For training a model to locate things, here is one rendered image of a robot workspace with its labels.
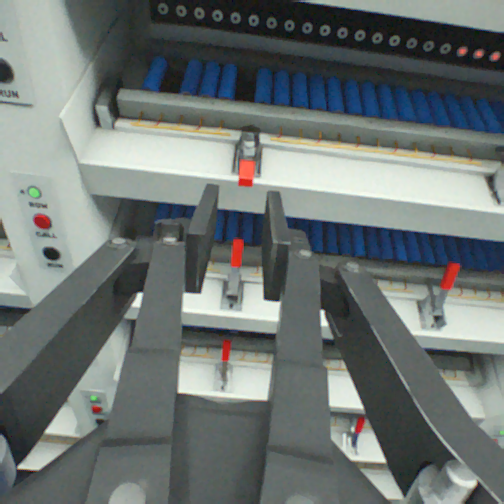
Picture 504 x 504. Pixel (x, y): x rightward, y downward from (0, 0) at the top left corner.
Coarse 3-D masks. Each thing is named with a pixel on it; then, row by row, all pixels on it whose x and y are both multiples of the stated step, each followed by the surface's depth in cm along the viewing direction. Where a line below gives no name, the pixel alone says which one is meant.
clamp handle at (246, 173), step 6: (246, 138) 33; (246, 144) 33; (252, 144) 33; (246, 150) 33; (252, 150) 33; (246, 156) 32; (252, 156) 32; (240, 162) 30; (246, 162) 30; (252, 162) 30; (240, 168) 29; (246, 168) 29; (252, 168) 29; (240, 174) 28; (246, 174) 28; (252, 174) 28; (240, 180) 28; (246, 180) 28; (252, 180) 28; (246, 186) 28; (252, 186) 28
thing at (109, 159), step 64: (128, 64) 43; (384, 64) 43; (448, 64) 42; (64, 128) 30; (192, 128) 37; (128, 192) 37; (192, 192) 36; (256, 192) 35; (320, 192) 35; (384, 192) 35; (448, 192) 36
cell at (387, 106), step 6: (384, 84) 42; (378, 90) 42; (384, 90) 41; (390, 90) 41; (378, 96) 42; (384, 96) 41; (390, 96) 41; (378, 102) 41; (384, 102) 40; (390, 102) 40; (384, 108) 40; (390, 108) 39; (384, 114) 39; (390, 114) 39; (396, 114) 39
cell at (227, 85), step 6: (228, 66) 41; (234, 66) 41; (222, 72) 41; (228, 72) 40; (234, 72) 41; (222, 78) 40; (228, 78) 39; (234, 78) 40; (222, 84) 39; (228, 84) 39; (234, 84) 40; (222, 90) 38; (228, 90) 38; (234, 90) 39; (222, 96) 38; (228, 96) 38; (234, 96) 39
